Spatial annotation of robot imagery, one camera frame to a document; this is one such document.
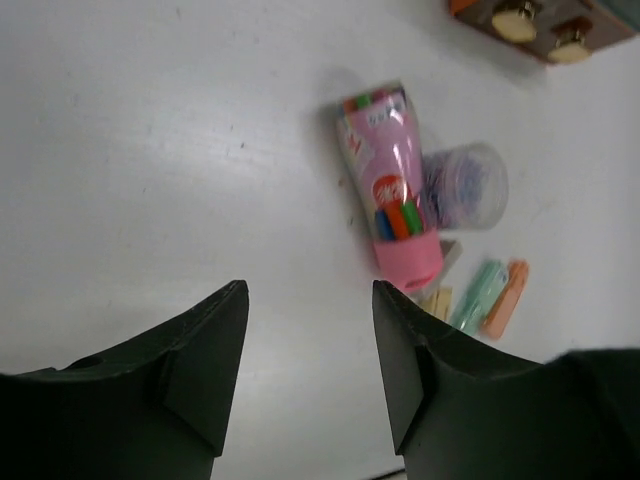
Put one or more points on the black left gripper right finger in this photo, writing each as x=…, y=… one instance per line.
x=461, y=409

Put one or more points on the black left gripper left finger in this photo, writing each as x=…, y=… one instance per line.
x=156, y=406

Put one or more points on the clear jar of clips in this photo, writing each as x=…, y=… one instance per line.
x=465, y=188

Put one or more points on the pink marker tube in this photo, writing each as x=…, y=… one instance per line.
x=379, y=137

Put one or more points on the yellow small clip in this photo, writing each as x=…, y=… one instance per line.
x=438, y=304

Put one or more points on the green highlighter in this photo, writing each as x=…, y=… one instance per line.
x=480, y=296

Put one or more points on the orange highlighter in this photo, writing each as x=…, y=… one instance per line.
x=502, y=311

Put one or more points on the grey small eraser stick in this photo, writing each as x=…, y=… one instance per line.
x=451, y=251

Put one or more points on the teal mini drawer cabinet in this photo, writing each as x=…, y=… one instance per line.
x=555, y=32

